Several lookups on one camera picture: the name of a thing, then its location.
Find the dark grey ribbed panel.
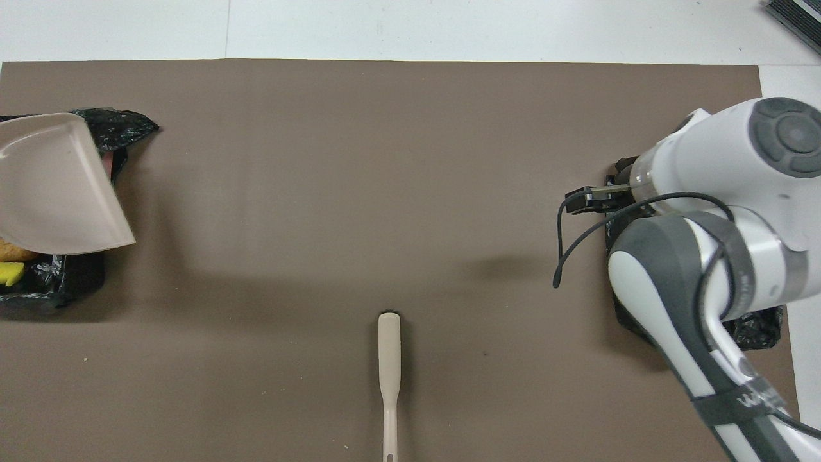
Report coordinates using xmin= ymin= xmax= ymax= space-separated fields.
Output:
xmin=762 ymin=0 xmax=821 ymax=56

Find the beige hand brush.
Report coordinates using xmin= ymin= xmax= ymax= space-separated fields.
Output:
xmin=377 ymin=311 xmax=403 ymax=462

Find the orange brown foam chunk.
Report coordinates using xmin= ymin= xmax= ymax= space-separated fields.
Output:
xmin=0 ymin=239 xmax=38 ymax=263

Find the brown table mat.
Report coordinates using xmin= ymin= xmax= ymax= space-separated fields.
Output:
xmin=0 ymin=59 xmax=806 ymax=462

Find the black bag lined bin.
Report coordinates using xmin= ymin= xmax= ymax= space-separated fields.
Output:
xmin=605 ymin=156 xmax=784 ymax=351
xmin=0 ymin=107 xmax=160 ymax=309

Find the beige plastic dustpan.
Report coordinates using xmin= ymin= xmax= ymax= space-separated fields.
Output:
xmin=0 ymin=112 xmax=137 ymax=257

